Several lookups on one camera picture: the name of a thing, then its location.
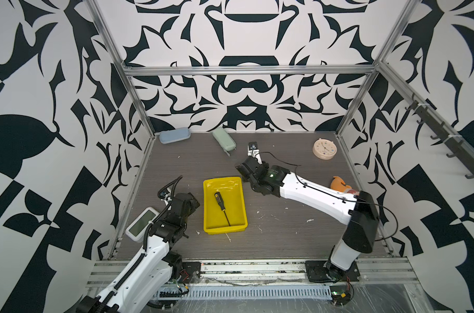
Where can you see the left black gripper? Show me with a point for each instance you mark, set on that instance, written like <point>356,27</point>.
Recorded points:
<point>194,202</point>

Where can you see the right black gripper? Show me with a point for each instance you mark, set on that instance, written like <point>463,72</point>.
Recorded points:
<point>266,165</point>

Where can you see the black yellow screwdriver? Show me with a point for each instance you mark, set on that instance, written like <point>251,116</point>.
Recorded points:
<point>221,204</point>

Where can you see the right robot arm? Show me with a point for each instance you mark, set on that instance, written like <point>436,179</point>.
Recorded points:
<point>358,212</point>

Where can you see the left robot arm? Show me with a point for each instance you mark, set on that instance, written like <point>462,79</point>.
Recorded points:
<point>155,264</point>

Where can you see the yellow plastic bin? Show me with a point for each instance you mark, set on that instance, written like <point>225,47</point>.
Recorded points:
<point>232,192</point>

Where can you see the white digital timer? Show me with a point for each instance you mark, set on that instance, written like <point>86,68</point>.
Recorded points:
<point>135,231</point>

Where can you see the green glasses case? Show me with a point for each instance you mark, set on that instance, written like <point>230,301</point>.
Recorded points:
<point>225,140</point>

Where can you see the pink round clock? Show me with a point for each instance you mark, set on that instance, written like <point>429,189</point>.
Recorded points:
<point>324,149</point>

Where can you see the orange fish plush toy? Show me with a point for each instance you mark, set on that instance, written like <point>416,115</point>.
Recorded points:
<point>339,185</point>

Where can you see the blue glasses case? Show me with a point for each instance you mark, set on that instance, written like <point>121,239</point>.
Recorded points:
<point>175,135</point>

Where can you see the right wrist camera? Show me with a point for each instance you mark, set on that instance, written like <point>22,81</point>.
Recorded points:
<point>254,148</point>

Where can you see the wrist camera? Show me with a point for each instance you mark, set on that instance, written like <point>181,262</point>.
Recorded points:
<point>165,194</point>
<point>254,148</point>

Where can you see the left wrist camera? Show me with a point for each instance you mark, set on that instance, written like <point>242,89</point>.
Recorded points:
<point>165,194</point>

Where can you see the white cable duct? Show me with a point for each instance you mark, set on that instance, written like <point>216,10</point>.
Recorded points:
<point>255,292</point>

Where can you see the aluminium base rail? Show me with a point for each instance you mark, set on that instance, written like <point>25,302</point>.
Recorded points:
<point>240,272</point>

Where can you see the black wall hook rack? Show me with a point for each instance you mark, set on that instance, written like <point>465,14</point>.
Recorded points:
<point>444,133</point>

